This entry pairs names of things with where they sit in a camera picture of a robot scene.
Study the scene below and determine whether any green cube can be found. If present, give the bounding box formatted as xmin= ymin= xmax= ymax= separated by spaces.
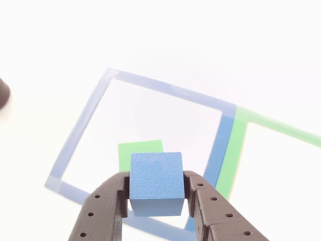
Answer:
xmin=117 ymin=140 xmax=164 ymax=174

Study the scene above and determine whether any small blue cube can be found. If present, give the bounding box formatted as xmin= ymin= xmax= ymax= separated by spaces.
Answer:
xmin=128 ymin=151 xmax=186 ymax=217

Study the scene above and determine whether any green tape square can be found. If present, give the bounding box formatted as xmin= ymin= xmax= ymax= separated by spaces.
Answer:
xmin=214 ymin=105 xmax=321 ymax=201

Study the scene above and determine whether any blue tape square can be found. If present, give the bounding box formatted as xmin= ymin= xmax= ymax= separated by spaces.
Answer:
xmin=44 ymin=67 xmax=238 ymax=241

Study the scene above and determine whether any black tripod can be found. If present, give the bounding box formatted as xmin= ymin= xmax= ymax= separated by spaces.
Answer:
xmin=0 ymin=77 xmax=11 ymax=111

